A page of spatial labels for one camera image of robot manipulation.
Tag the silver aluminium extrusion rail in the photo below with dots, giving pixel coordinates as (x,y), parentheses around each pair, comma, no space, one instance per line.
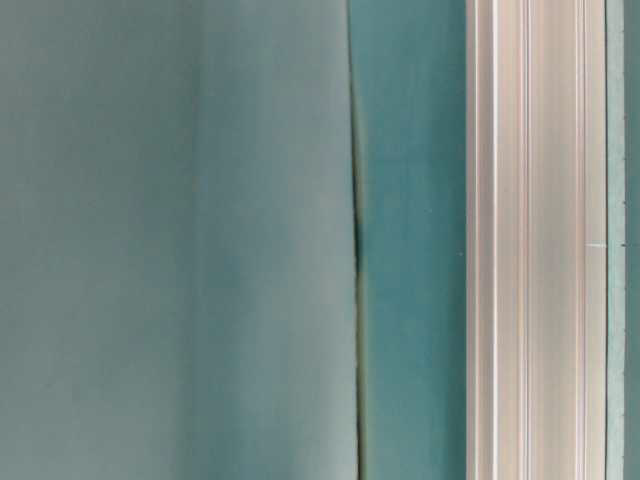
(536,242)

